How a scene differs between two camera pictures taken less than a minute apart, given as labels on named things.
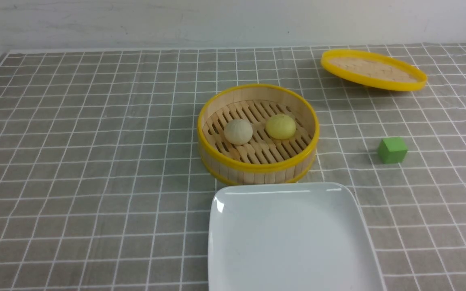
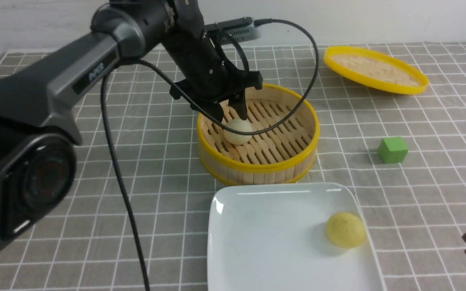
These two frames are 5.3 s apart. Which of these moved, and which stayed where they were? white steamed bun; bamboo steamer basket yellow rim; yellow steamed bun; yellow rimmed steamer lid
Moved: yellow steamed bun
Stayed: white steamed bun; bamboo steamer basket yellow rim; yellow rimmed steamer lid
